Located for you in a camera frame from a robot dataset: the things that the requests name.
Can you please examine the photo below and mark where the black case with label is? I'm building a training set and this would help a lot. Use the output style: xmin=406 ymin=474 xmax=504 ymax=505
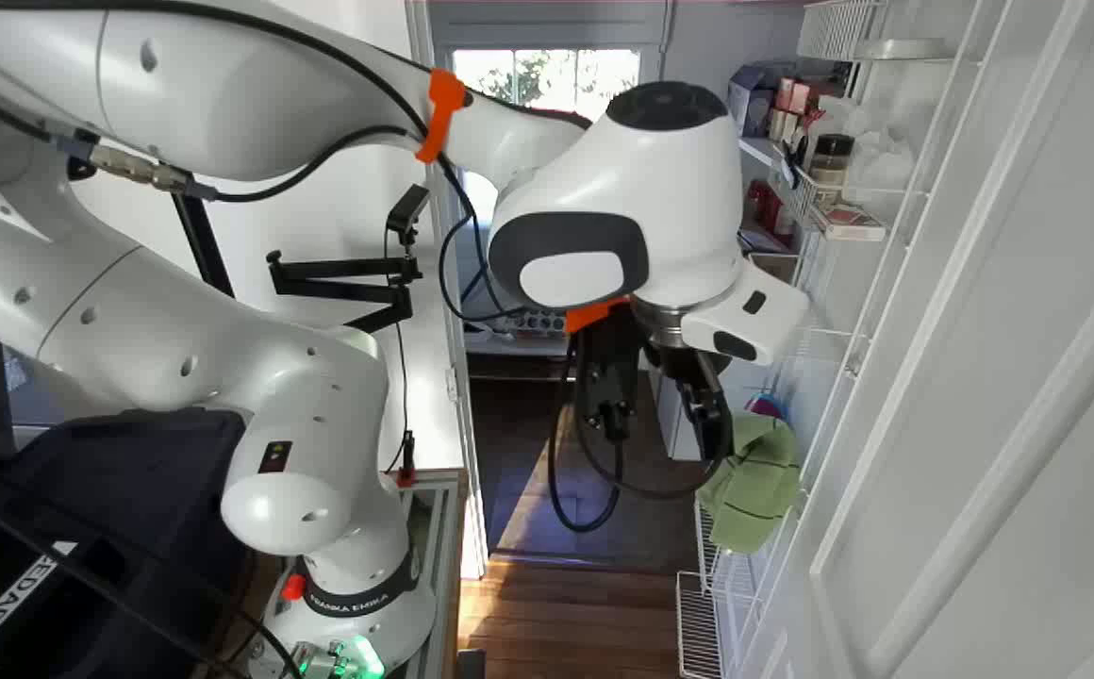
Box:
xmin=0 ymin=411 xmax=245 ymax=679

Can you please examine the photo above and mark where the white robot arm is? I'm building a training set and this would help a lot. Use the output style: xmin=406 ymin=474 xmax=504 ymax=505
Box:
xmin=0 ymin=0 xmax=807 ymax=668

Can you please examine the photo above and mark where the orange cable clip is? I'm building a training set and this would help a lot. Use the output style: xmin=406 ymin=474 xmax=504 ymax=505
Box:
xmin=415 ymin=66 xmax=470 ymax=163

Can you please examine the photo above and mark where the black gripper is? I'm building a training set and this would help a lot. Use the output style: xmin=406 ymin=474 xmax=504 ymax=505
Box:
xmin=576 ymin=304 xmax=644 ymax=441

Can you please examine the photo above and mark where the black camera arm mount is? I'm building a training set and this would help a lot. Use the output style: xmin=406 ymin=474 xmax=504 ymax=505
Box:
xmin=268 ymin=186 xmax=429 ymax=330

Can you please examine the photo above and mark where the window with white frame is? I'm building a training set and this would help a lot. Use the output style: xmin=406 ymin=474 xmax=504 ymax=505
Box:
xmin=448 ymin=47 xmax=643 ymax=120

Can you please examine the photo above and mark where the red white card box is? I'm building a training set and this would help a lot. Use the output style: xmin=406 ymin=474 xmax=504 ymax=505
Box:
xmin=815 ymin=205 xmax=887 ymax=241

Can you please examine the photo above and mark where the green cloth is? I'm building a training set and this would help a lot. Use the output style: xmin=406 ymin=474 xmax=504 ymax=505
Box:
xmin=699 ymin=413 xmax=805 ymax=554

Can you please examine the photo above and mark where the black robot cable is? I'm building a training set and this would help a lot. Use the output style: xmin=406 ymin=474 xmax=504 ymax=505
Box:
xmin=542 ymin=363 xmax=737 ymax=535

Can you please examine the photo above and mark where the white wire door rack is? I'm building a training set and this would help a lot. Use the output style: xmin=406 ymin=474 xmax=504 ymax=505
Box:
xmin=679 ymin=0 xmax=1004 ymax=679

